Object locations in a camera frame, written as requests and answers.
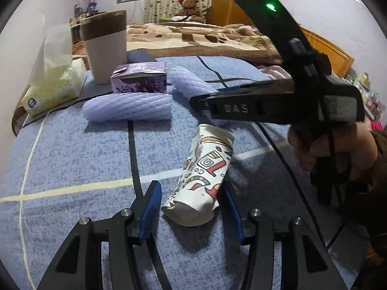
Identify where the patterned paper cup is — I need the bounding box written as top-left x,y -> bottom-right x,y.
161,124 -> 235,227

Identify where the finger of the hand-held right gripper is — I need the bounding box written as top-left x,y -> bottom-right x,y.
190,91 -> 295,125
208,80 -> 295,95

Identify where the beige and brown tumbler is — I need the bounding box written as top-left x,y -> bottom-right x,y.
80,10 -> 127,85

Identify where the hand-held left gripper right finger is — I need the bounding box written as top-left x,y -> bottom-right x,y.
222,184 -> 348,290

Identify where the wooden wardrobe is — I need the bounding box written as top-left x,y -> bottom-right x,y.
207,0 -> 270,28

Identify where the group of bottles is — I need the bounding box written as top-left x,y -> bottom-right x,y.
70,3 -> 100,25

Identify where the person's right forearm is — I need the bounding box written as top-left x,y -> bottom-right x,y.
314,130 -> 387,260

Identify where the brown printed blanket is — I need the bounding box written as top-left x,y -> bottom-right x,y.
125,22 -> 283,65

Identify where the person's right hand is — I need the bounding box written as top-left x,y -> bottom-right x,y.
287,122 -> 379,185

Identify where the wooden headboard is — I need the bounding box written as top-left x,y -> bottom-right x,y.
299,27 -> 354,79

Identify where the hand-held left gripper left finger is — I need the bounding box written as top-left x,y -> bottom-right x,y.
36,180 -> 170,290

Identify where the cluttered desk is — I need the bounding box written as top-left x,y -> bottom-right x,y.
70,21 -> 83,44

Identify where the navy blue pouch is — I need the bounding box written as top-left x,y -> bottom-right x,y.
126,50 -> 158,65

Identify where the purple cardboard box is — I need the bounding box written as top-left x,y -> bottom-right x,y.
110,62 -> 168,94

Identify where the brown teddy bear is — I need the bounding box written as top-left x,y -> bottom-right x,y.
177,0 -> 206,23

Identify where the yellow tissue pack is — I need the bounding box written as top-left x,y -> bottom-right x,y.
21,24 -> 88,117

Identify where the white foam net sleeve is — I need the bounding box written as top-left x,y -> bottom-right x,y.
168,65 -> 230,127
83,92 -> 173,122

